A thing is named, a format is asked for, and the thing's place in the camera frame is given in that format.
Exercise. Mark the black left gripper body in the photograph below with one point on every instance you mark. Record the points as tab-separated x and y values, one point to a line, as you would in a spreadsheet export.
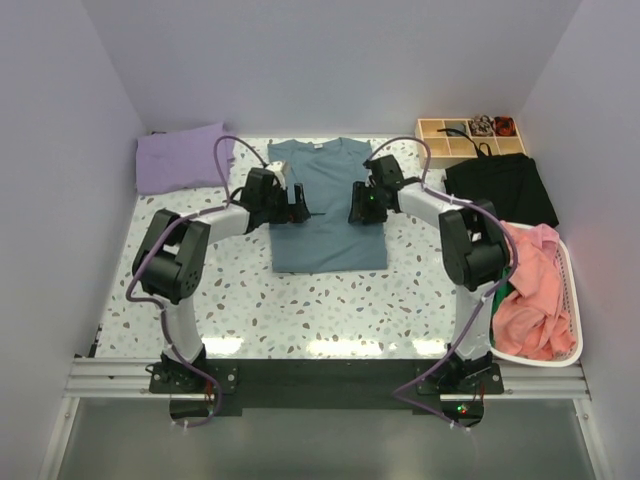
274	205

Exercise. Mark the aluminium rail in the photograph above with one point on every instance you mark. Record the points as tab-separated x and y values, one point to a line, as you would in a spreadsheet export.
125	378

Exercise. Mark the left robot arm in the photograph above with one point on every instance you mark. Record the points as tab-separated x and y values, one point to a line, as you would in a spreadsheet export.
169	264

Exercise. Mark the orange black scrunchie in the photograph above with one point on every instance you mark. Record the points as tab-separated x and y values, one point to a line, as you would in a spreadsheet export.
504	126

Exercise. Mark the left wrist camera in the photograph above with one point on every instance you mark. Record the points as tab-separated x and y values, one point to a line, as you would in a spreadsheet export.
280	171

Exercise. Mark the patterned fabric scrunchie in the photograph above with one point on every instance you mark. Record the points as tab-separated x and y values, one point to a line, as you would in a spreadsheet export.
482	126

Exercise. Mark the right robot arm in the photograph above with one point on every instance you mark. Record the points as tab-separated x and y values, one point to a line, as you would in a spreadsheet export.
475	249

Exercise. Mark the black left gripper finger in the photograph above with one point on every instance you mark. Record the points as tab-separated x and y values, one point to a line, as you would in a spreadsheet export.
299	197
295	216

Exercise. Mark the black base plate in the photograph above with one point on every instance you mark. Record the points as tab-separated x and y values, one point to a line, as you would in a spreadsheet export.
453	389

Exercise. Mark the pink t-shirt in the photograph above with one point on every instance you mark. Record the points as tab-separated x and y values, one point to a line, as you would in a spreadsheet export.
531	322

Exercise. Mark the blue t-shirt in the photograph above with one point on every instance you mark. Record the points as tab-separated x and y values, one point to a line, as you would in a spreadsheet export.
326	242

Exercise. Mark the wooden compartment tray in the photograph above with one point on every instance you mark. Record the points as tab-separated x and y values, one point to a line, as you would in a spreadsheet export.
451	143

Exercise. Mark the white perforated laundry basket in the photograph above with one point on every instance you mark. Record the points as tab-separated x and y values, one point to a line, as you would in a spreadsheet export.
570	303

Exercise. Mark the folded purple t-shirt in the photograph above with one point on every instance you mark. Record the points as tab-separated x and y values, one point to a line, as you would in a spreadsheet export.
168	162

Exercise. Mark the green garment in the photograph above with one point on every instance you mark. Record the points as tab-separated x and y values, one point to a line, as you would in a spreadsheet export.
503	291

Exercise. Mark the black folded garment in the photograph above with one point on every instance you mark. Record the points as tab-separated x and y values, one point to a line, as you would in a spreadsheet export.
511	182

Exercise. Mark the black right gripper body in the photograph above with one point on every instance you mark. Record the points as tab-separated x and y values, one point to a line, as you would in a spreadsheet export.
378	212

